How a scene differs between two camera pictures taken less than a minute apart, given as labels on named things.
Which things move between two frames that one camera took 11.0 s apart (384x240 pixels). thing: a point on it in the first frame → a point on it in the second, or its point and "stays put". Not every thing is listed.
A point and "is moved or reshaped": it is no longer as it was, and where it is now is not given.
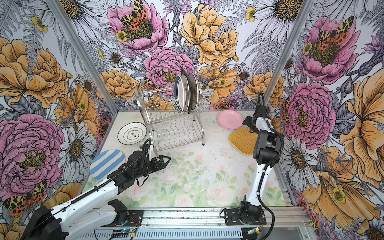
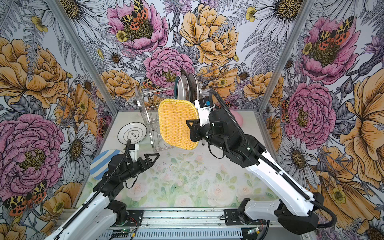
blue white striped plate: [105, 162] stays put
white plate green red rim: [179, 92] stays put
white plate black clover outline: [132, 133] stays put
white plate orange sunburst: [194, 91] stays put
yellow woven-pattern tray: [243, 140] is moved or reshaped
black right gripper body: [249, 123] → [206, 132]
